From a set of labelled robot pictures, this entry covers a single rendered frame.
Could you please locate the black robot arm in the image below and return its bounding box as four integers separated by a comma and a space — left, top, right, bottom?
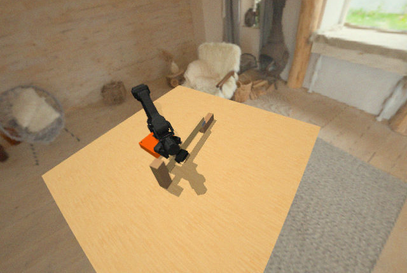
131, 83, 181, 156

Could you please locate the long wooden plank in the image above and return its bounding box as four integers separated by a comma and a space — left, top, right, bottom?
164, 116, 204, 172

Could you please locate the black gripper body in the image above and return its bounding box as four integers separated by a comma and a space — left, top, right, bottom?
153, 142, 188, 162

